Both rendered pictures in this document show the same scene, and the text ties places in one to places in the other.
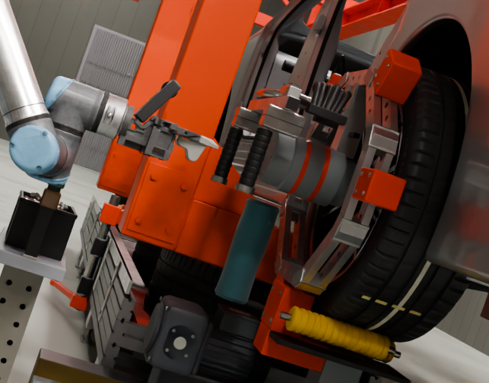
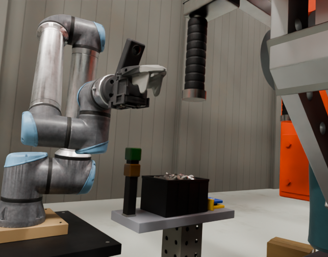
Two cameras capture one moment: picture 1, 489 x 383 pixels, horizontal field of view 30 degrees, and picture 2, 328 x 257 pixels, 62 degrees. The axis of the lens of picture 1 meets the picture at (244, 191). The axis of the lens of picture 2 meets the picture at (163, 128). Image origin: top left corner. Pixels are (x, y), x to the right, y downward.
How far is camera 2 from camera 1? 1.82 m
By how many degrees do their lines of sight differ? 64
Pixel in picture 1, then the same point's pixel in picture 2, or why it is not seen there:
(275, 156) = (262, 51)
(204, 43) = not seen: hidden behind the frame
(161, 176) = (294, 143)
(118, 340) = not seen: outside the picture
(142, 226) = (292, 187)
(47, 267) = (131, 222)
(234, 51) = not seen: hidden behind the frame
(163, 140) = (122, 87)
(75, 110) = (84, 97)
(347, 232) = (289, 62)
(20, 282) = (171, 237)
